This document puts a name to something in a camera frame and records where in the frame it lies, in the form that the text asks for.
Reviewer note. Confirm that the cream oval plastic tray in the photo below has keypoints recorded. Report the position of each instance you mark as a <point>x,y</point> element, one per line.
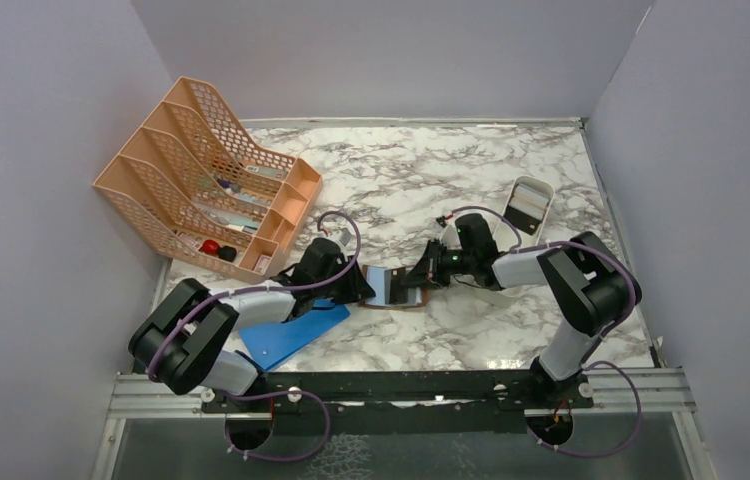
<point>508,296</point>

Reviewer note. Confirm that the black round item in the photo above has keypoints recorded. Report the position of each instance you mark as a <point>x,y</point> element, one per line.
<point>227,253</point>

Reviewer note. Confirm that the peach plastic file organizer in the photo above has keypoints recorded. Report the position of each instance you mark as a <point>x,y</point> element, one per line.
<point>192,172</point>

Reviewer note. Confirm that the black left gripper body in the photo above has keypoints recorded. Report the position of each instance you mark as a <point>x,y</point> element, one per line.
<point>336,290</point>

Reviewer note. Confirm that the red round item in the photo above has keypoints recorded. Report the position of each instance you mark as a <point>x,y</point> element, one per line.
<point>210,247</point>

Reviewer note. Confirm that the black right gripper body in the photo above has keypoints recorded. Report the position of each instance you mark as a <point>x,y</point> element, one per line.
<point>447,262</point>

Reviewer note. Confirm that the blue plastic board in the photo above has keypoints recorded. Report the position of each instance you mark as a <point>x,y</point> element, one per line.
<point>270,345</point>

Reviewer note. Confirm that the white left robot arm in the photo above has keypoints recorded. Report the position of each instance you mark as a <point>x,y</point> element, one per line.
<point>181,343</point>

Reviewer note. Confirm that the brown leather card holder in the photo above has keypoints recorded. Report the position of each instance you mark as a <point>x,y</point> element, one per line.
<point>390,291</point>

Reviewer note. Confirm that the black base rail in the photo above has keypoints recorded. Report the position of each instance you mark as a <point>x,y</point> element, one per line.
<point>385,403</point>

